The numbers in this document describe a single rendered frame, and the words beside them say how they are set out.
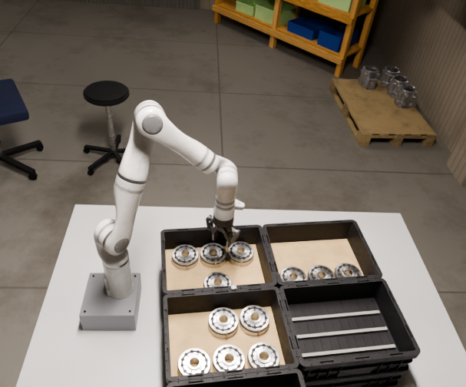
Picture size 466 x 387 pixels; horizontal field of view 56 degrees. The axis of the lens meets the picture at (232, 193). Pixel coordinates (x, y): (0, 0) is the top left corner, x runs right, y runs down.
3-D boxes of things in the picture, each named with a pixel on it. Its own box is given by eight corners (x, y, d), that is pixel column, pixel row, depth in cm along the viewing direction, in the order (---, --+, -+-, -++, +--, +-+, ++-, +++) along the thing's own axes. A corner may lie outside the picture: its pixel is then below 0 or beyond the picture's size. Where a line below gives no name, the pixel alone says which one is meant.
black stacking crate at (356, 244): (273, 304, 161) (278, 286, 153) (258, 244, 183) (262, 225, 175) (374, 296, 167) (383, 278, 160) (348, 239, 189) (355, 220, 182)
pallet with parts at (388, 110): (433, 149, 395) (447, 120, 375) (353, 146, 389) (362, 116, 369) (394, 90, 475) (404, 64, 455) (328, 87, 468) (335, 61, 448)
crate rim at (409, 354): (299, 371, 133) (300, 367, 131) (277, 289, 154) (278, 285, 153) (420, 358, 139) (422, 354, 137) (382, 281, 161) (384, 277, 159)
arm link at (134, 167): (137, 94, 129) (115, 170, 138) (140, 103, 121) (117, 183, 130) (166, 103, 133) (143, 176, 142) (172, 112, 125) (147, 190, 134)
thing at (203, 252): (202, 265, 166) (202, 263, 166) (198, 245, 174) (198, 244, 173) (228, 262, 168) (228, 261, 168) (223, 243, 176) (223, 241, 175)
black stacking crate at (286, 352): (166, 399, 132) (166, 382, 125) (163, 315, 154) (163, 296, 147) (293, 385, 139) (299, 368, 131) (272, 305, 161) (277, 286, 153)
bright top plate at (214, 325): (211, 336, 144) (211, 335, 144) (206, 310, 152) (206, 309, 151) (241, 331, 147) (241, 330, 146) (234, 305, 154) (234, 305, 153)
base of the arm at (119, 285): (107, 299, 158) (100, 269, 147) (109, 279, 165) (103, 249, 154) (133, 298, 159) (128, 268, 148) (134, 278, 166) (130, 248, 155)
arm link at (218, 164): (241, 166, 147) (211, 142, 140) (242, 183, 141) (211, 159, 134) (226, 177, 150) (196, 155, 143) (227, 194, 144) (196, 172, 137)
